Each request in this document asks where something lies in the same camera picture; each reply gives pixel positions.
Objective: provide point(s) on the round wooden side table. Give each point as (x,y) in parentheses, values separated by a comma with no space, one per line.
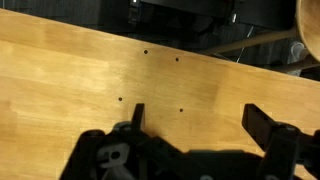
(310,26)

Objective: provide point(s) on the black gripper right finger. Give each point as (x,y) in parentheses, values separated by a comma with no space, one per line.
(258,123)

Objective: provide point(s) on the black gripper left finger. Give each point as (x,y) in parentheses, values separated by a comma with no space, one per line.
(138,116)

